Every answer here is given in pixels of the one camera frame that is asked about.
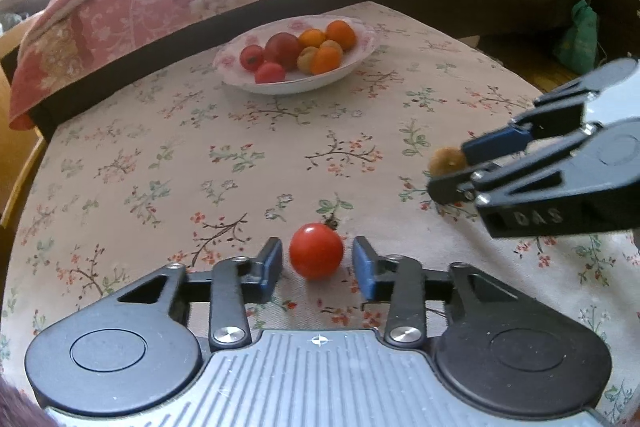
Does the greenish brown tomato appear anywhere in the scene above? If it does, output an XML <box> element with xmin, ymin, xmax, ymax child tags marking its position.
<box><xmin>428</xmin><ymin>146</ymin><xmax>469</xmax><ymax>178</ymax></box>

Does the red tomato cluster front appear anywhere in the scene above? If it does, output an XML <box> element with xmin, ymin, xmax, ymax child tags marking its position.
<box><xmin>288</xmin><ymin>222</ymin><xmax>344</xmax><ymax>281</ymax></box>

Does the red tomato cluster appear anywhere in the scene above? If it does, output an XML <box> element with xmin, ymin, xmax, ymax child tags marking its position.
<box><xmin>288</xmin><ymin>222</ymin><xmax>344</xmax><ymax>281</ymax></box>
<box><xmin>240</xmin><ymin>44</ymin><xmax>265</xmax><ymax>72</ymax></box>

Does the large orange tangerine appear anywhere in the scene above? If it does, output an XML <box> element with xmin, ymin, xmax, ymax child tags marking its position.
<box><xmin>326</xmin><ymin>20</ymin><xmax>357</xmax><ymax>52</ymax></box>

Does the brown longan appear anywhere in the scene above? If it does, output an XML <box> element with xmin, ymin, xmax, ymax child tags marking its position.
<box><xmin>296</xmin><ymin>46</ymin><xmax>319</xmax><ymax>75</ymax></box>
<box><xmin>320</xmin><ymin>39</ymin><xmax>344</xmax><ymax>55</ymax></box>

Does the small orange tomato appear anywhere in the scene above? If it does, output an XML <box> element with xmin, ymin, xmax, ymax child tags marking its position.
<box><xmin>297</xmin><ymin>28</ymin><xmax>326</xmax><ymax>49</ymax></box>

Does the large red tomato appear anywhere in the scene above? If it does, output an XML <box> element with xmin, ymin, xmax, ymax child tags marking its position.
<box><xmin>264</xmin><ymin>32</ymin><xmax>302</xmax><ymax>72</ymax></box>

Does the red tomato cluster back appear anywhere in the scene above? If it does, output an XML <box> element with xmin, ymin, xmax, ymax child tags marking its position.
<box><xmin>240</xmin><ymin>44</ymin><xmax>265</xmax><ymax>72</ymax></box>

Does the small red cherry tomato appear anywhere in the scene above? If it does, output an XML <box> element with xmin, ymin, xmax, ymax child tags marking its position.
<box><xmin>254</xmin><ymin>62</ymin><xmax>286</xmax><ymax>84</ymax></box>

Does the green bag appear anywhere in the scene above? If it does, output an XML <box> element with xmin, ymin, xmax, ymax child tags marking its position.
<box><xmin>555</xmin><ymin>0</ymin><xmax>598</xmax><ymax>75</ymax></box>

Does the floral tablecloth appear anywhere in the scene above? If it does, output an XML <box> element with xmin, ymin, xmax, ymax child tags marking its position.
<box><xmin>1</xmin><ymin>3</ymin><xmax>639</xmax><ymax>423</ymax></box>

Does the wooden cabinet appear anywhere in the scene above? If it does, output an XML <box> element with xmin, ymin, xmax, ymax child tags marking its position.
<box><xmin>1</xmin><ymin>0</ymin><xmax>51</xmax><ymax>221</ymax></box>

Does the white floral plate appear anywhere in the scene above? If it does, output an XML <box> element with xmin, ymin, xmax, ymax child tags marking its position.
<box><xmin>213</xmin><ymin>14</ymin><xmax>380</xmax><ymax>95</ymax></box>

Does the dark wooden bed frame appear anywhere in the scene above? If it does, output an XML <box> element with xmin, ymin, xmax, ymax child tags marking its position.
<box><xmin>28</xmin><ymin>0</ymin><xmax>579</xmax><ymax>138</ymax></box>

